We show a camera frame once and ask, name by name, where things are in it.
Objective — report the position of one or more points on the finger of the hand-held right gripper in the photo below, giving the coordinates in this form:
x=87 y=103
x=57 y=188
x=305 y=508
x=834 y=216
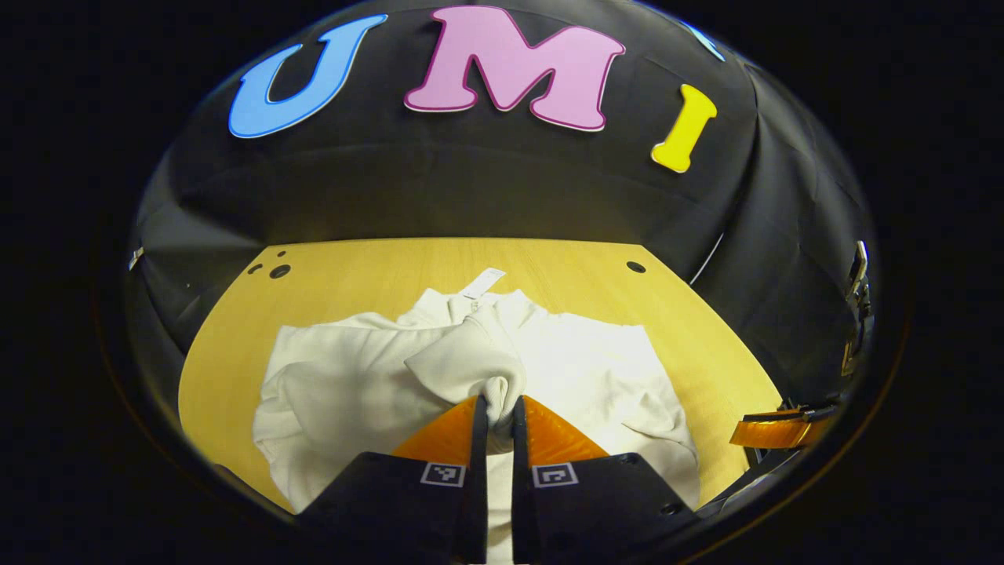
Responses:
x=776 y=430

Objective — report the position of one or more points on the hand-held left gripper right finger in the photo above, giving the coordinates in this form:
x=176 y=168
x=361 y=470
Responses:
x=519 y=486

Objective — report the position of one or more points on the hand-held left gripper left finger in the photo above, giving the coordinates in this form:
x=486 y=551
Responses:
x=480 y=479

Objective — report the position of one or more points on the white sweatshirt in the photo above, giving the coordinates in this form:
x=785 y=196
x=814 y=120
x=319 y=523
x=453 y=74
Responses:
x=353 y=392

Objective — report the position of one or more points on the silver metal clip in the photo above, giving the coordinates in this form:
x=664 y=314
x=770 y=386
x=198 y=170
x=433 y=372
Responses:
x=859 y=268

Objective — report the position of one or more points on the black backdrop cloth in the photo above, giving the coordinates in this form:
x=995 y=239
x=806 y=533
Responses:
x=471 y=188

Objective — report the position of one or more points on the small white clip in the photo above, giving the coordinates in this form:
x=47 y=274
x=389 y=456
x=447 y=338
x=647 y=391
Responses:
x=136 y=258

